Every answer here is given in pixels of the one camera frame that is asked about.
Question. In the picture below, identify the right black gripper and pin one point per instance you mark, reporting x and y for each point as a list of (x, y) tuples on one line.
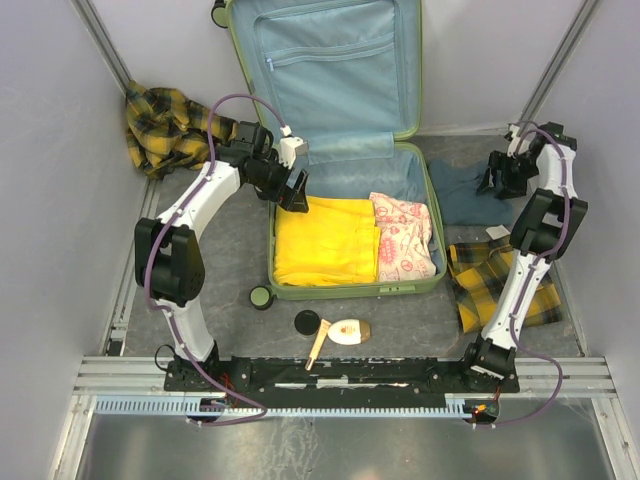
[(510, 189)]

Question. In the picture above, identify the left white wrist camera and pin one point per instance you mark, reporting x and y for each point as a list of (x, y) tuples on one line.
[(290, 147)]

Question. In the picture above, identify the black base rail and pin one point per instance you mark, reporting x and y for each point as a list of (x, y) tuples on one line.
[(332, 384)]

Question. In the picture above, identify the black round compact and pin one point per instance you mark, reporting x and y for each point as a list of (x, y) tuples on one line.
[(307, 323)]

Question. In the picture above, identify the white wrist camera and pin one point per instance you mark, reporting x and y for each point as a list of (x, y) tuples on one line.
[(518, 143), (290, 147)]

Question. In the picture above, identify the yellow plaid shirt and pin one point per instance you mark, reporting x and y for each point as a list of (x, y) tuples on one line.
[(167, 131), (479, 272)]

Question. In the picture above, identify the right aluminium corner post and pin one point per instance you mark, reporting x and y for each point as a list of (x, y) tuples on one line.
[(570, 40)]

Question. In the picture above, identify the aluminium corner post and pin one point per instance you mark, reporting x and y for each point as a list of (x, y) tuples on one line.
[(96, 27), (570, 40)]

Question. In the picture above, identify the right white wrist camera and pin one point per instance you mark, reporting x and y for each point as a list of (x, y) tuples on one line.
[(518, 143)]

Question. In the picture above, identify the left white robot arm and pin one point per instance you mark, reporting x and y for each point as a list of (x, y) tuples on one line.
[(169, 265)]

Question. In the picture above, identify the white paper tag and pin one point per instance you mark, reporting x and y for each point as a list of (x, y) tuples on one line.
[(497, 232)]

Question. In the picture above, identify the blue-grey garment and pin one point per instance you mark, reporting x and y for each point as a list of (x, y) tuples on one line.
[(460, 204)]

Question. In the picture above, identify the cream pink-print cloth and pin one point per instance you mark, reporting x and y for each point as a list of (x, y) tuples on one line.
[(405, 232)]

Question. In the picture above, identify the crumpled yellow plaid shirt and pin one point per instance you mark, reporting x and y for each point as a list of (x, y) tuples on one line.
[(167, 131)]

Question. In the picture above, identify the left aluminium corner post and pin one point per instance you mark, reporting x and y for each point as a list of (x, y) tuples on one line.
[(96, 27)]

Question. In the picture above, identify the gold cosmetic tube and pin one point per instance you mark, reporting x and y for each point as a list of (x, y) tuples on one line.
[(318, 344)]

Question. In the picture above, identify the yellow garment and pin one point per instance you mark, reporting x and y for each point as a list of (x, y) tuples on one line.
[(335, 243)]

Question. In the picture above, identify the white sunscreen bottle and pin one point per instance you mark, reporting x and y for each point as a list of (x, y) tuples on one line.
[(349, 332)]

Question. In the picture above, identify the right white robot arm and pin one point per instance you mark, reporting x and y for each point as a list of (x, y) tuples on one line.
[(540, 235)]

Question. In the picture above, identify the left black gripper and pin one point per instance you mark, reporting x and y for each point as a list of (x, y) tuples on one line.
[(295, 199)]

